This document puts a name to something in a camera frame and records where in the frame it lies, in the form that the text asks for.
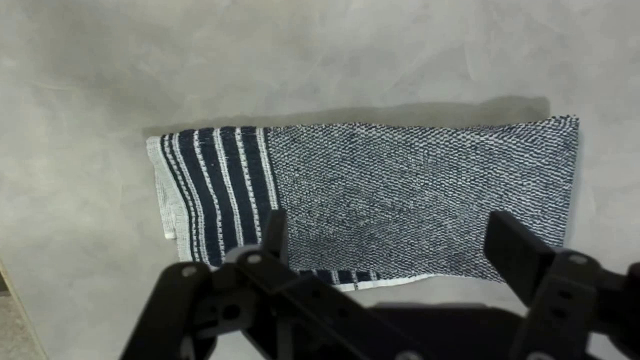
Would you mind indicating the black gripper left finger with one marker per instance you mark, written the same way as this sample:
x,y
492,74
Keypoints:
x,y
266,306

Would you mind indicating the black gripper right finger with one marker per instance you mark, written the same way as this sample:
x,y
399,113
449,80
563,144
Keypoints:
x,y
572,301

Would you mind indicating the blue striped dish towel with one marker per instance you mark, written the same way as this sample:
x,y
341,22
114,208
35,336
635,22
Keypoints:
x,y
412,192

